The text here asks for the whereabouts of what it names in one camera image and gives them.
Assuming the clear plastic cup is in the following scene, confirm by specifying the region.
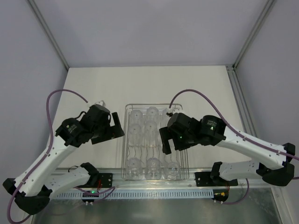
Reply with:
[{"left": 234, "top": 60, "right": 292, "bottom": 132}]
[
  {"left": 128, "top": 124, "right": 144, "bottom": 146},
  {"left": 129, "top": 110, "right": 144, "bottom": 126},
  {"left": 144, "top": 121, "right": 161, "bottom": 146},
  {"left": 145, "top": 157, "right": 162, "bottom": 180},
  {"left": 145, "top": 106, "right": 160, "bottom": 123},
  {"left": 126, "top": 158, "right": 143, "bottom": 180},
  {"left": 161, "top": 108, "right": 170, "bottom": 122},
  {"left": 164, "top": 162, "right": 180, "bottom": 180}
]

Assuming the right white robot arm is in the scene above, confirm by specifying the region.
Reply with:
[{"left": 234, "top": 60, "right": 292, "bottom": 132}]
[{"left": 159, "top": 113, "right": 295, "bottom": 187}]

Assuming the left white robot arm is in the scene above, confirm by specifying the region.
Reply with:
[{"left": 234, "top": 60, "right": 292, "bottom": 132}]
[{"left": 3, "top": 104, "right": 124, "bottom": 215}]

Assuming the left controller board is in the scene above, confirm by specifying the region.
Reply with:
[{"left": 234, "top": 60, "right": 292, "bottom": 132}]
[{"left": 82, "top": 190, "right": 99, "bottom": 205}]

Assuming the controller board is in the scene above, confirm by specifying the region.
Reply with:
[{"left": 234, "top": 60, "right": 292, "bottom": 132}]
[
  {"left": 212, "top": 189, "right": 229, "bottom": 203},
  {"left": 82, "top": 190, "right": 99, "bottom": 205}
]

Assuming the right controller board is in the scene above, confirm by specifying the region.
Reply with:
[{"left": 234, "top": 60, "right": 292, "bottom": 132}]
[{"left": 212, "top": 189, "right": 229, "bottom": 203}]

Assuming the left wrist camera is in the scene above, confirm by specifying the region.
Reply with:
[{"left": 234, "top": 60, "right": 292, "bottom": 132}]
[{"left": 94, "top": 100, "right": 106, "bottom": 107}]

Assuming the wire dish rack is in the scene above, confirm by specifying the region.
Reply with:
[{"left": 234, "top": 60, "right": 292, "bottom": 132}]
[{"left": 121, "top": 104, "right": 189, "bottom": 181}]

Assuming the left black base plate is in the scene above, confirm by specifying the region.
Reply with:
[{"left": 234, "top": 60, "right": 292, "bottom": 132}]
[{"left": 92, "top": 173, "right": 113, "bottom": 189}]

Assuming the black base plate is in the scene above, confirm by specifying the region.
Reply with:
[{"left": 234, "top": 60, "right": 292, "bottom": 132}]
[
  {"left": 92, "top": 173, "right": 113, "bottom": 189},
  {"left": 194, "top": 172, "right": 238, "bottom": 187}
]

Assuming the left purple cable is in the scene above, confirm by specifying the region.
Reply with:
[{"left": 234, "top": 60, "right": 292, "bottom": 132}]
[{"left": 7, "top": 89, "right": 116, "bottom": 223}]

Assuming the slotted cable duct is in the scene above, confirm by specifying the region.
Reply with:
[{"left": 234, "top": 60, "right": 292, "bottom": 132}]
[{"left": 55, "top": 189, "right": 214, "bottom": 200}]

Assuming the aluminium frame rail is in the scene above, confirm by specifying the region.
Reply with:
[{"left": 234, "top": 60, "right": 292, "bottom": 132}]
[{"left": 49, "top": 167, "right": 278, "bottom": 193}]

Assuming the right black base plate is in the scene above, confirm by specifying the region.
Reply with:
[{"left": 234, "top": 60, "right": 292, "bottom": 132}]
[{"left": 194, "top": 172, "right": 238, "bottom": 187}]

